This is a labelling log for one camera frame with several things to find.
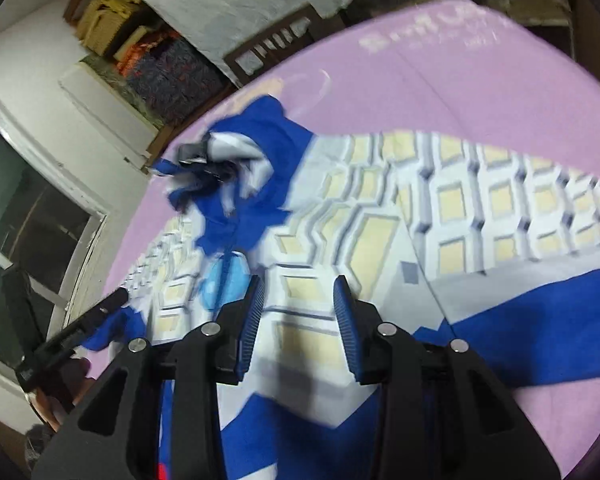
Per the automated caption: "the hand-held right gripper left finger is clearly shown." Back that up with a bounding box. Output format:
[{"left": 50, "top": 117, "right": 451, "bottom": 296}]
[{"left": 30, "top": 275, "right": 266, "bottom": 480}]

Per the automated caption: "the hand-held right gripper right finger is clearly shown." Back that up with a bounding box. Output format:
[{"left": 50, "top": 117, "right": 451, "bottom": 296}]
[{"left": 332, "top": 275, "right": 563, "bottom": 480}]

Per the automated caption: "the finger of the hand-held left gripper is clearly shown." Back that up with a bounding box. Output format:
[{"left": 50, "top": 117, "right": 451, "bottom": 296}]
[
  {"left": 72, "top": 287, "right": 131, "bottom": 341},
  {"left": 2, "top": 265, "right": 48, "bottom": 348}
]

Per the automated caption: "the blue white patterned jacket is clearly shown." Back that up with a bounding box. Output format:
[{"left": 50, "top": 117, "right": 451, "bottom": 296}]
[{"left": 122, "top": 95, "right": 600, "bottom": 480}]

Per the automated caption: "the person's left hand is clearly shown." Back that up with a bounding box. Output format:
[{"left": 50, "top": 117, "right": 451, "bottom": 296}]
[{"left": 32, "top": 355, "right": 98, "bottom": 433}]

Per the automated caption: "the white framed window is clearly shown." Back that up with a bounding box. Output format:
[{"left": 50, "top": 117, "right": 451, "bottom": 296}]
[{"left": 0, "top": 95, "right": 111, "bottom": 376}]

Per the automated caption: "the white flat board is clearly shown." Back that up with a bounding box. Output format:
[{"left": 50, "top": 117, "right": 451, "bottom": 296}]
[{"left": 59, "top": 62, "right": 161, "bottom": 171}]

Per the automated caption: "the dark patterned fabric bundle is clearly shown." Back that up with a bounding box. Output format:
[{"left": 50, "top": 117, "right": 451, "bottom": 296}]
[{"left": 115, "top": 30, "right": 231, "bottom": 123}]

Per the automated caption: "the pink printed blanket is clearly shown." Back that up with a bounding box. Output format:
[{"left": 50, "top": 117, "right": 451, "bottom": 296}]
[{"left": 87, "top": 0, "right": 600, "bottom": 480}]

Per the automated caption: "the white lace cloth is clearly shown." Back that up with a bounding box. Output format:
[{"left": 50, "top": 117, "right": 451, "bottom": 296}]
[{"left": 97, "top": 0, "right": 461, "bottom": 61}]

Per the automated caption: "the brown wooden headboard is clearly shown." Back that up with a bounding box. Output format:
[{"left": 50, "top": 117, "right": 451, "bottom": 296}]
[{"left": 345, "top": 0, "right": 581, "bottom": 61}]

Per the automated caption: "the dark wooden slatted frame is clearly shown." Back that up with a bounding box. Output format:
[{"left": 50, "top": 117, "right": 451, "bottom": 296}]
[{"left": 224, "top": 4, "right": 331, "bottom": 88}]

